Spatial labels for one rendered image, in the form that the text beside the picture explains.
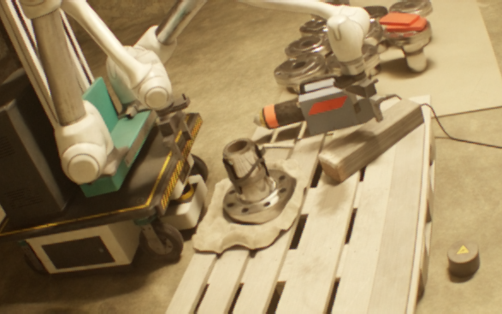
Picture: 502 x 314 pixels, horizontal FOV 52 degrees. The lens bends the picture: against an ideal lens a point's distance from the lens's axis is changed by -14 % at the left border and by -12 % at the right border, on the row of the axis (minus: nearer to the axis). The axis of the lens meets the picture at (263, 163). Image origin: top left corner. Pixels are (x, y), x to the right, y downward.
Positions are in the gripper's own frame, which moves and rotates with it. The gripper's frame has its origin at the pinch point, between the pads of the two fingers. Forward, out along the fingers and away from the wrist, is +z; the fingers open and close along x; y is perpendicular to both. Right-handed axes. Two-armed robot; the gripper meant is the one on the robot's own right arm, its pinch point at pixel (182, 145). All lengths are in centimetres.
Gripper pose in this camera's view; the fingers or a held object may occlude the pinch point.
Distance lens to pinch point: 210.8
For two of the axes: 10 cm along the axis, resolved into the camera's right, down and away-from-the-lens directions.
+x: -1.3, 5.6, -8.2
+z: 3.4, 8.0, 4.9
